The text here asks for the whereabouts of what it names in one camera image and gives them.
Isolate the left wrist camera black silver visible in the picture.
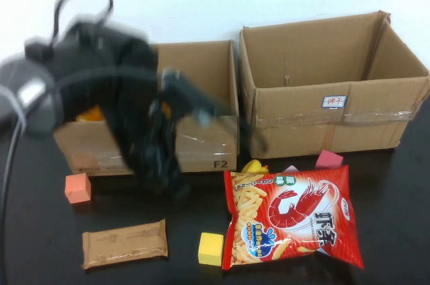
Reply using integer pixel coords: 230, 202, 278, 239
157, 68, 216, 128

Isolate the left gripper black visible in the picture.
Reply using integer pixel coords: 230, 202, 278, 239
107, 89, 193, 202

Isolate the yellow foam cube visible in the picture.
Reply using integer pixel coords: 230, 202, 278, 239
198, 232, 224, 266

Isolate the yellow rubber duck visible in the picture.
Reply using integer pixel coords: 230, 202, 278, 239
240, 159, 269, 175

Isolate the pink foam cube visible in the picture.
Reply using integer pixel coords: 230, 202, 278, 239
314, 149, 344, 169

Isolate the red prawn cracker bag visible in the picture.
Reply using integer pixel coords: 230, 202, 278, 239
222, 164, 365, 271

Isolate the cardboard box with white label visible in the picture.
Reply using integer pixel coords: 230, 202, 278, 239
238, 10, 430, 159

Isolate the orange foam cube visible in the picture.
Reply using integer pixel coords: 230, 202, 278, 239
64, 173, 92, 204

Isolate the cardboard box with F2 print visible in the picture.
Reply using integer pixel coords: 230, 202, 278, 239
53, 40, 240, 177

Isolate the brown snack bar packet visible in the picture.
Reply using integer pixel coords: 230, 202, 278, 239
81, 218, 168, 270

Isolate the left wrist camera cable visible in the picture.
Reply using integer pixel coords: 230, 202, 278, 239
0, 66, 269, 218

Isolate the large yellow chip bag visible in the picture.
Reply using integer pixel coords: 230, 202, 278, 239
75, 105, 103, 123

